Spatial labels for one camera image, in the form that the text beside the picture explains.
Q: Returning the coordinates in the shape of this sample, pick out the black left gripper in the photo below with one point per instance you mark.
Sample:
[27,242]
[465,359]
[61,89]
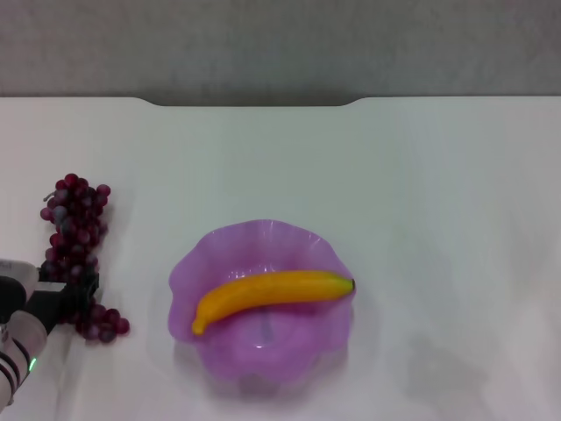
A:
[48,307]

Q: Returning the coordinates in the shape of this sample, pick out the dark red grape bunch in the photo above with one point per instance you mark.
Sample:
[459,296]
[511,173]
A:
[72,232]

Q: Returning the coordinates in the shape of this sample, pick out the yellow banana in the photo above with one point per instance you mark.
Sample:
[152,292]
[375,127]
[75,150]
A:
[271,291]

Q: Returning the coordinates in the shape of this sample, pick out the purple translucent scalloped bowl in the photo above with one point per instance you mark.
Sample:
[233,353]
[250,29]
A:
[263,364]

